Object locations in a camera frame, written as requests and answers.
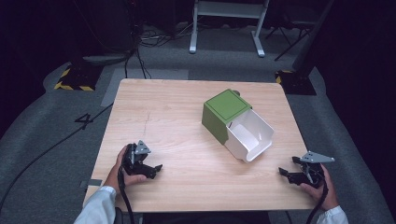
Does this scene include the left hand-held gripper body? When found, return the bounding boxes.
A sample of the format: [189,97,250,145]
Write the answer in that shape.
[122,139,152,175]

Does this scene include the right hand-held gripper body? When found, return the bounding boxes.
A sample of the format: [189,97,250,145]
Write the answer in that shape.
[299,150,336,189]

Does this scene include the white drawer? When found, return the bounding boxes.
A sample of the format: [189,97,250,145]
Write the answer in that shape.
[224,108,276,163]

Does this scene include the green drawer box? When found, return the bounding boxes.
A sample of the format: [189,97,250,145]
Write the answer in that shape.
[201,88,253,147]

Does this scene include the person's right hand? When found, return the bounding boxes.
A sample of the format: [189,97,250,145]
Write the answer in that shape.
[300,163,340,212]

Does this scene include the person's left hand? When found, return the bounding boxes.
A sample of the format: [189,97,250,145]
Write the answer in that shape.
[103,145,148,196]

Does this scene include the grey tape piece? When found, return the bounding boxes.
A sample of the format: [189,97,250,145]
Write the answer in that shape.
[78,178,104,189]

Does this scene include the black yellow striped stand base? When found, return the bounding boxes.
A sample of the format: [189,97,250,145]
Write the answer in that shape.
[274,69,318,96]
[53,63,105,92]

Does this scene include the black folding stand legs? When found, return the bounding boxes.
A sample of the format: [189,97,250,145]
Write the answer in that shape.
[264,17,316,63]

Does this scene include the grey metal stand pole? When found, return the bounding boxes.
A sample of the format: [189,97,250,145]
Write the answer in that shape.
[291,0,336,73]

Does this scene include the dark equipment stand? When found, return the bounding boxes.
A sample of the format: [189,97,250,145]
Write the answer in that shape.
[70,0,142,67]

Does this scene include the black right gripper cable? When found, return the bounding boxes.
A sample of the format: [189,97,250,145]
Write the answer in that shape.
[304,180,330,224]

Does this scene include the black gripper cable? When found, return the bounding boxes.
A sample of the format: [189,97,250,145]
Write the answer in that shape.
[304,180,330,224]
[117,166,136,224]

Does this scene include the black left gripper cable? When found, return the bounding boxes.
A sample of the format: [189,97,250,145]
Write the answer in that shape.
[117,166,136,224]

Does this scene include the long black floor cable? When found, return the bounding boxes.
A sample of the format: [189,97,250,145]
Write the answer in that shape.
[0,102,115,216]

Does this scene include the bundle of floor cables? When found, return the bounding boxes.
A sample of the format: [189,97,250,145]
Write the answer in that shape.
[123,21,195,80]

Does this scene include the white metal desk frame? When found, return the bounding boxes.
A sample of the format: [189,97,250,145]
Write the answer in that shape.
[189,0,271,59]

